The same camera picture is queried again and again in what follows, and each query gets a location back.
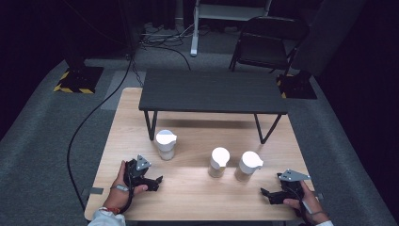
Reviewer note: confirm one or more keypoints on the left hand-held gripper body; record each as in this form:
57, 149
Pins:
136, 172

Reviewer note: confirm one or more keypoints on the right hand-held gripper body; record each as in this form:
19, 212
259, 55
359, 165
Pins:
291, 188

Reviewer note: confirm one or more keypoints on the white lid jar brown powder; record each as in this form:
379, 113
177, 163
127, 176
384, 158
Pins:
250, 161

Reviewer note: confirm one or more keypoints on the white lid jar tan powder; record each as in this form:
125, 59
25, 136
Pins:
219, 157

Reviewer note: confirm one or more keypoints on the black raised shelf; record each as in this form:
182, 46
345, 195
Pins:
213, 91

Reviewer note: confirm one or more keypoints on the person's right hand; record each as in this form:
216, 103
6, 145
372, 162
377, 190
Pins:
312, 204

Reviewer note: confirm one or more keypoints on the person's left hand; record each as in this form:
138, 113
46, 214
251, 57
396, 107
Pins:
117, 196

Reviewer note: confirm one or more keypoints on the black base hazard tape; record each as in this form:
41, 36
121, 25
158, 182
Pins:
81, 80
298, 86

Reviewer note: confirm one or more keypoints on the black folding chair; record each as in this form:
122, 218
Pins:
266, 44

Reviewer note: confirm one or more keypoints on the grey curtain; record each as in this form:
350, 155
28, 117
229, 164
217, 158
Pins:
326, 34

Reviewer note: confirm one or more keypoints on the grey table edge bracket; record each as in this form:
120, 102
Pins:
94, 190
319, 196

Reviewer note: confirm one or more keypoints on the white metal stand frame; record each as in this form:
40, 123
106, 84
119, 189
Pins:
219, 11

